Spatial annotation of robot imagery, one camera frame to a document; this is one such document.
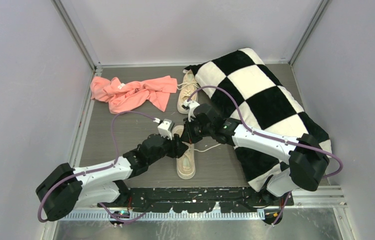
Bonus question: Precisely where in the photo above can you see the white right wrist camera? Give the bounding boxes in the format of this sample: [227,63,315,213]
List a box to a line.
[182,100,200,122]

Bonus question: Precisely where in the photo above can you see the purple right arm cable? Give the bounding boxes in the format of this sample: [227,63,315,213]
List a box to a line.
[185,85,344,226]

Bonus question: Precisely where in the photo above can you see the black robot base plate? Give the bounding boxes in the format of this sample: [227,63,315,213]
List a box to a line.
[104,186,294,214]

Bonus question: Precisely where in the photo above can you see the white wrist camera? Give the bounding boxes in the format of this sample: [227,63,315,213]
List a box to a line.
[182,100,200,122]
[153,118,175,140]

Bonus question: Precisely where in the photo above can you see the aluminium front rail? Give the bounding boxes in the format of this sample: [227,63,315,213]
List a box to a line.
[45,186,348,222]

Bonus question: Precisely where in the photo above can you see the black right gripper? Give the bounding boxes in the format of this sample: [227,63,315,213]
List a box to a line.
[181,115,214,145]

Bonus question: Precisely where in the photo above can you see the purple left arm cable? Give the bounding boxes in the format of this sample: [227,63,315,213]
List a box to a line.
[37,110,162,227]

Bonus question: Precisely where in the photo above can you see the black white checkered pillow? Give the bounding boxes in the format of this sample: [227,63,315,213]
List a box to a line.
[184,47,333,193]

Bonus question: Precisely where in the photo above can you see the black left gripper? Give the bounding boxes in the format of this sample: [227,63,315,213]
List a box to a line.
[147,132,188,165]

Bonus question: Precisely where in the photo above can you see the pink cloth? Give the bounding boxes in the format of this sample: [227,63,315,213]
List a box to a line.
[90,75,178,114]

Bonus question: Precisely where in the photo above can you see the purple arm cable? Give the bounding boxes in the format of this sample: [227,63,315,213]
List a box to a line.
[37,110,162,227]
[185,85,344,226]

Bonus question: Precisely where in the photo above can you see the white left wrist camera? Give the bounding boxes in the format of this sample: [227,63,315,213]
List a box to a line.
[153,118,175,140]

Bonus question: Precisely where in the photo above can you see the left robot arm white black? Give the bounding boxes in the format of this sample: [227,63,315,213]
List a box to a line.
[35,134,192,223]

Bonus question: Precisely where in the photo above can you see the beige sneaker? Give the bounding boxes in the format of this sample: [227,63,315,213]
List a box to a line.
[171,125,222,181]
[177,70,200,115]

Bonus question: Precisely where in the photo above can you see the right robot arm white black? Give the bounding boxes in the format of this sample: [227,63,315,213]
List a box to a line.
[180,101,329,206]

